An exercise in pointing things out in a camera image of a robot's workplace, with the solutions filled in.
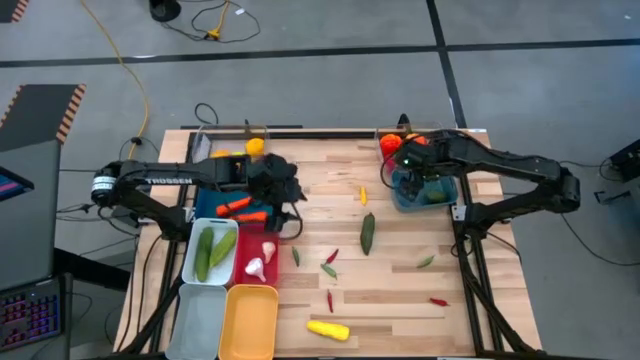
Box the black round stand base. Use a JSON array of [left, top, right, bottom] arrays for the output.
[[148, 0, 182, 23]]

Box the teal blue plastic bin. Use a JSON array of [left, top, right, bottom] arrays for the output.
[[194, 187, 276, 226]]

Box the orange carrot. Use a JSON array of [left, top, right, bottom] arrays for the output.
[[215, 196, 254, 218], [232, 211, 270, 224]]

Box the light green cucumber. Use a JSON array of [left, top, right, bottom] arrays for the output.
[[208, 228, 238, 269]]

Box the black floor box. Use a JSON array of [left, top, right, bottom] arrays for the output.
[[607, 138, 640, 182]]

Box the short yellow plug cable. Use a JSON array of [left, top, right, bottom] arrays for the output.
[[206, 0, 231, 41]]

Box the light grey plastic bin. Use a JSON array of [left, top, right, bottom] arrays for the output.
[[164, 283, 229, 360]]

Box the yellow corn cob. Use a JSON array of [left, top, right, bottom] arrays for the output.
[[306, 319, 351, 342]]

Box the backlit keyboard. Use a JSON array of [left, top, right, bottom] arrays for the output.
[[0, 278, 65, 352]]

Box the black hazard-striped floor mat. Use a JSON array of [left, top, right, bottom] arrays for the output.
[[0, 83, 87, 154], [0, 0, 30, 24]]

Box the white plastic bin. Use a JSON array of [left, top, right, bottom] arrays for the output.
[[181, 217, 240, 287]]

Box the dark green stemmed cucumber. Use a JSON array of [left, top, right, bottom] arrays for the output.
[[359, 212, 376, 256]]

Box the grey side desk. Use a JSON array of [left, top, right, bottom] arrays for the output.
[[0, 139, 74, 360]]

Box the pink-red plastic bin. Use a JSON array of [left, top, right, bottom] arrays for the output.
[[232, 223, 281, 287]]

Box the yellow plastic bin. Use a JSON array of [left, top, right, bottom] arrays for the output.
[[218, 283, 280, 360]]

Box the long yellow floor cable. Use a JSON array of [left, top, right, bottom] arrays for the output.
[[79, 0, 151, 161]]

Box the lit tablet screen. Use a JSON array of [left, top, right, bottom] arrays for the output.
[[0, 164, 36, 202]]

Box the black cable loop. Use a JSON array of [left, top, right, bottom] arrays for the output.
[[193, 102, 220, 126]]

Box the red fruit with green top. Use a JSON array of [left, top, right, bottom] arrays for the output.
[[379, 133, 404, 156]]

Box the black floor cable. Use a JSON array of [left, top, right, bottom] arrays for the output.
[[162, 0, 262, 45]]

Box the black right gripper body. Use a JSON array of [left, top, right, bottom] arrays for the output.
[[394, 138, 452, 182]]

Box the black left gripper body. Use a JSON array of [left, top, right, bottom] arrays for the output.
[[247, 153, 307, 214]]

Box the grey-blue plastic bin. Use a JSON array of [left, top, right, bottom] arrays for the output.
[[390, 167, 460, 214]]

